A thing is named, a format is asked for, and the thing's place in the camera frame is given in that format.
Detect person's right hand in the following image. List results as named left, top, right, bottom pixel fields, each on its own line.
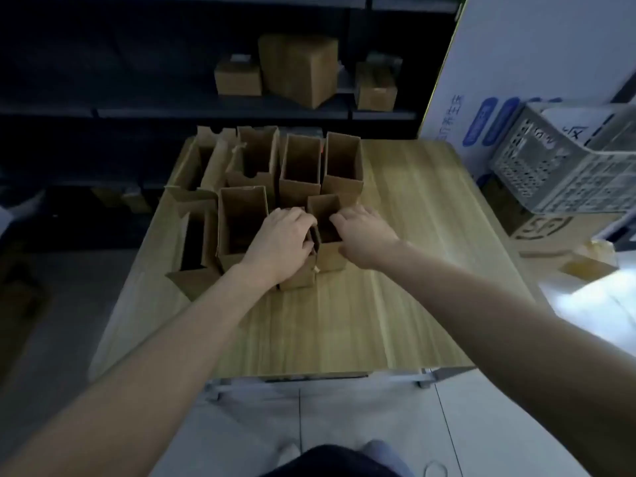
left=329, top=203, right=406, bottom=272

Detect person's left hand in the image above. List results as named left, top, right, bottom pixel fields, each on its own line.
left=237, top=207, right=319, bottom=289

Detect small brown cardboard box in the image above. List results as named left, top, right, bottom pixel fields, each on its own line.
left=305, top=193, right=351, bottom=274
left=277, top=250, right=319, bottom=292

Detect cluster of cardboard boxes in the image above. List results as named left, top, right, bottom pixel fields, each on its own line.
left=164, top=125, right=366, bottom=301

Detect white plastic crate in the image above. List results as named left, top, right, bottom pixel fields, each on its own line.
left=488, top=101, right=636, bottom=215

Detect person's right forearm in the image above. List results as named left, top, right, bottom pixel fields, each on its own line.
left=380, top=240, right=636, bottom=477

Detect person's left forearm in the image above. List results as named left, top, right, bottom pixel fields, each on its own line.
left=0, top=262, right=279, bottom=477

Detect person's white left shoe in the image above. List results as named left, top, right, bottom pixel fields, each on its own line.
left=277, top=441, right=302, bottom=468

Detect person's dark shirt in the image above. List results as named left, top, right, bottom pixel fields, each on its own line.
left=260, top=444, right=403, bottom=477

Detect person's blue jeans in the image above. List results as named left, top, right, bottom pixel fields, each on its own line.
left=365, top=439, right=416, bottom=477

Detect small sealed brown carton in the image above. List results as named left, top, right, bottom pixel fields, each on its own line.
left=353, top=59, right=402, bottom=113

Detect small dim brown carton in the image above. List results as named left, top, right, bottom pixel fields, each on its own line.
left=91, top=185, right=152, bottom=215

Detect small carton with white label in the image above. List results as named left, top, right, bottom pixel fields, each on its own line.
left=214, top=54, right=263, bottom=97

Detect large sealed brown carton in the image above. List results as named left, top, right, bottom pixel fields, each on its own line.
left=257, top=33, right=340, bottom=110

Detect large brown carton black logo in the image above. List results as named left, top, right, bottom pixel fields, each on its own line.
left=479, top=173, right=627, bottom=259

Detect dark metal shelf unit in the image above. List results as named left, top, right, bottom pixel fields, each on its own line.
left=0, top=0, right=463, bottom=189

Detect white paper sign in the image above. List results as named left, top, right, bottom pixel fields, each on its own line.
left=539, top=105, right=622, bottom=144

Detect large white printed carton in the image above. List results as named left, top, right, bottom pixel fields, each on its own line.
left=417, top=0, right=636, bottom=184

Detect white plastic bag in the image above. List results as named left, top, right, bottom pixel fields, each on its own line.
left=0, top=191, right=46, bottom=232

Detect dim brown flattened carton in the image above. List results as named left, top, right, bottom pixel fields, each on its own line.
left=0, top=260, right=48, bottom=353

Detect grey metal table frame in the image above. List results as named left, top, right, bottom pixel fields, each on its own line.
left=203, top=366, right=478, bottom=404

